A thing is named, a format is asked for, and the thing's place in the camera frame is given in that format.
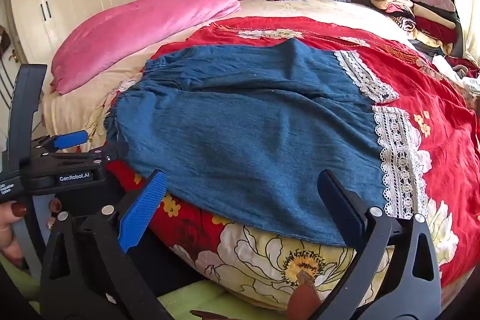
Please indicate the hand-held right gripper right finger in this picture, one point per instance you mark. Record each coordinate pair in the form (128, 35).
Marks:
(339, 207)

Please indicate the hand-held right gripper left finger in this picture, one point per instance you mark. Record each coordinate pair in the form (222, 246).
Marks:
(142, 207)

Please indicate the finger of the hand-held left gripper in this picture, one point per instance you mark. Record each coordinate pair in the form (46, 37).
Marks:
(71, 139)
(108, 153)

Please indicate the blue pants with lace trim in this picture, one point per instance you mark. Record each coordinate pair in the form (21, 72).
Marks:
(243, 140)

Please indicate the person's left hand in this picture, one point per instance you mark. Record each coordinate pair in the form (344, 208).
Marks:
(11, 211)

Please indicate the brown leather object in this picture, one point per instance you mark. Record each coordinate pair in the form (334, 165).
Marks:
(305, 295)

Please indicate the green cloth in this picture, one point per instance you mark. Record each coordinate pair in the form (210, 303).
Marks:
(195, 299)

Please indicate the red floral bed cover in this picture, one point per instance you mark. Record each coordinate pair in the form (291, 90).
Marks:
(442, 140)

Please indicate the pink quilt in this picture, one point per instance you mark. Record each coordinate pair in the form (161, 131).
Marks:
(131, 31)

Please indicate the white cloth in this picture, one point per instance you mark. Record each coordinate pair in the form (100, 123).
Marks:
(468, 82)

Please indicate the dark red cloth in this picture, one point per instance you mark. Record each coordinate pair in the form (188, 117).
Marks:
(463, 67)

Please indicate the pile of folded clothes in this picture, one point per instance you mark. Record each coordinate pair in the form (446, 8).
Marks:
(431, 16)

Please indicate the cream curtain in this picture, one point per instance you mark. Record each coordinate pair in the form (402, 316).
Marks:
(470, 35)

